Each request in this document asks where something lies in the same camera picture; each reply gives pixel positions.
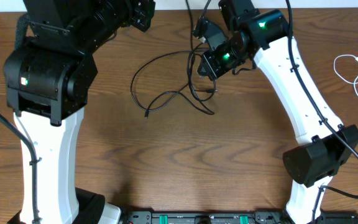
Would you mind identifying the thin black cable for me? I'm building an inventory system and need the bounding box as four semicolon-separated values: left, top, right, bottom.
185;0;219;116
130;49;217;119

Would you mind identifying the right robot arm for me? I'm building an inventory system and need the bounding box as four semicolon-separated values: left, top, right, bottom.
193;1;358;223

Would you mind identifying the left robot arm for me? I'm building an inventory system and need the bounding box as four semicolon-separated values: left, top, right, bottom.
4;0;155;223

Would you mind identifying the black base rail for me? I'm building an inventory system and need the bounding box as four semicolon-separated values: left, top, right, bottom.
123;210;358;224

